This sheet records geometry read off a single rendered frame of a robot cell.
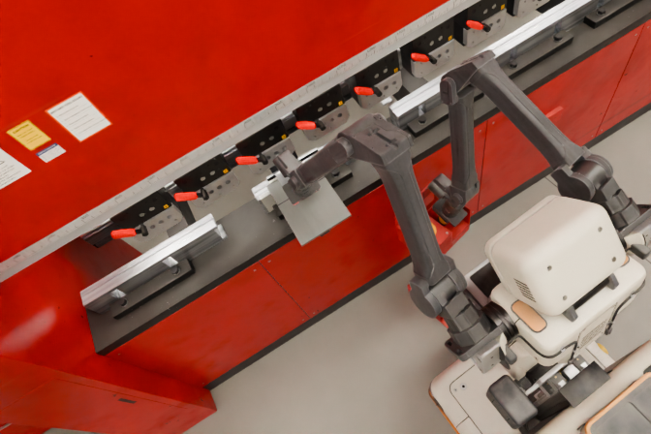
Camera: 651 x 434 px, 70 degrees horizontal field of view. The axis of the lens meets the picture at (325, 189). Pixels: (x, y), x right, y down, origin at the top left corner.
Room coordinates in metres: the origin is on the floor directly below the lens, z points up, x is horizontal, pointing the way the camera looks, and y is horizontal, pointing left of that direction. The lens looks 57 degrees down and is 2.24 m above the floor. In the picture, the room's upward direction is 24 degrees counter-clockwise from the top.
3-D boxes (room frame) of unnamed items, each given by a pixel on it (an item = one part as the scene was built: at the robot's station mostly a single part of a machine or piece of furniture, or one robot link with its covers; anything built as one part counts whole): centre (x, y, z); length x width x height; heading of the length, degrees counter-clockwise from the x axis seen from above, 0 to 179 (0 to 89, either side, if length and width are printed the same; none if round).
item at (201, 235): (0.88, 0.63, 0.92); 0.50 x 0.06 x 0.10; 99
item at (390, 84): (1.02, -0.28, 1.19); 0.15 x 0.09 x 0.17; 99
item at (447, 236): (0.67, -0.30, 0.75); 0.20 x 0.16 x 0.18; 112
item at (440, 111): (1.00, -0.52, 0.89); 0.30 x 0.05 x 0.03; 99
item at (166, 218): (0.89, 0.51, 1.19); 0.15 x 0.09 x 0.17; 99
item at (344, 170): (0.91, 0.04, 0.89); 0.30 x 0.05 x 0.03; 99
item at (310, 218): (0.81, 0.07, 1.00); 0.26 x 0.18 x 0.01; 9
